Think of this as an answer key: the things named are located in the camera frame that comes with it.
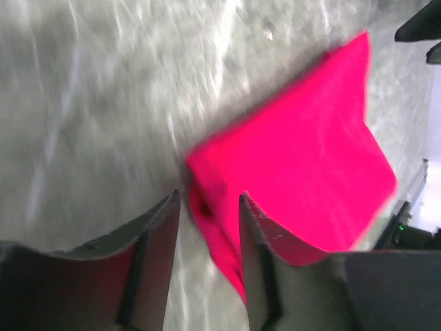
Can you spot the aluminium rail frame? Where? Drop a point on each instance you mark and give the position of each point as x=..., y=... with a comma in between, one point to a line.
x=398, y=233

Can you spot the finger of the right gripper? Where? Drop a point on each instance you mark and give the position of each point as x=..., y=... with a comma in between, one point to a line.
x=424, y=25
x=433, y=56

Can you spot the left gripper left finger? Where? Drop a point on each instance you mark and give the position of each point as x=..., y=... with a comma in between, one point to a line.
x=120, y=280

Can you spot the red t-shirt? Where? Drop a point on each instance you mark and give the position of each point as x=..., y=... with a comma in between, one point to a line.
x=307, y=159

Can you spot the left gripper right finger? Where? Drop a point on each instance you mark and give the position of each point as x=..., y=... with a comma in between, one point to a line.
x=279, y=295

